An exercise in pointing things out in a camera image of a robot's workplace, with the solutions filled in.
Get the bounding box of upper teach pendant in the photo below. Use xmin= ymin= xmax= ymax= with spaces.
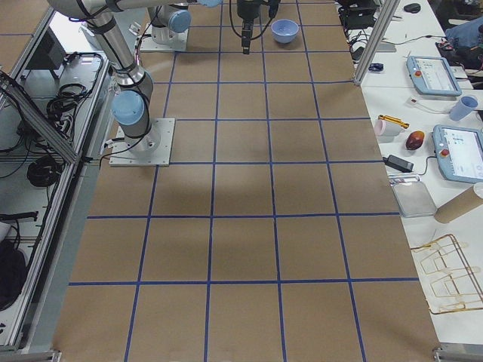
xmin=406 ymin=56 xmax=462 ymax=97

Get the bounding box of small blue device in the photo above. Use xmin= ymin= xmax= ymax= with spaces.
xmin=368 ymin=63 xmax=384 ymax=72

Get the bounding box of cardboard tube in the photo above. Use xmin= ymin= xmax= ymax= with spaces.
xmin=434 ymin=183 xmax=482 ymax=223

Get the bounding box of black power adapter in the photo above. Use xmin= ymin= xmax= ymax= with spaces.
xmin=383 ymin=155 xmax=414 ymax=173

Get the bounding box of brown paper table cover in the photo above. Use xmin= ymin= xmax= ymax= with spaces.
xmin=53 ymin=1 xmax=437 ymax=361

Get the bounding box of blue bowl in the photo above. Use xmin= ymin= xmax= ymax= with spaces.
xmin=271 ymin=19 xmax=299 ymax=44

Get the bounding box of light blue plastic cup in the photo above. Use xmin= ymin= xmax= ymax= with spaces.
xmin=449 ymin=95 xmax=478 ymax=121

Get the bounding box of gold metal tool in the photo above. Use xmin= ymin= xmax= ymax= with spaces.
xmin=378 ymin=115 xmax=410 ymax=129

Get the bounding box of teach pendant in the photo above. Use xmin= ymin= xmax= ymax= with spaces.
xmin=406 ymin=56 xmax=462 ymax=97
xmin=432 ymin=124 xmax=482 ymax=183

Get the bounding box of silver metal tray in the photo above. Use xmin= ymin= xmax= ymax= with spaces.
xmin=392 ymin=182 xmax=437 ymax=218

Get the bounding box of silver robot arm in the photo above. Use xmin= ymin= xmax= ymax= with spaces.
xmin=147 ymin=4 xmax=192 ymax=39
xmin=49 ymin=1 xmax=191 ymax=152

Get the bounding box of aluminium frame post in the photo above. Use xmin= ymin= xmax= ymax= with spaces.
xmin=353 ymin=0 xmax=400 ymax=86

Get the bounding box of lower teach pendant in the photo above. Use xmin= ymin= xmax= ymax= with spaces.
xmin=432 ymin=124 xmax=482 ymax=183

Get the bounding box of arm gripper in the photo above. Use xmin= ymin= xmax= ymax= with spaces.
xmin=236 ymin=0 xmax=261 ymax=55

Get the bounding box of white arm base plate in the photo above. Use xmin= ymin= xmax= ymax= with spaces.
xmin=140 ymin=26 xmax=189 ymax=53

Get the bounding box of red mango fruit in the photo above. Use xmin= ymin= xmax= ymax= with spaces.
xmin=405 ymin=130 xmax=425 ymax=151

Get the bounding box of gold wire rack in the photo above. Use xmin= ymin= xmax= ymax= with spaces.
xmin=411 ymin=234 xmax=482 ymax=315

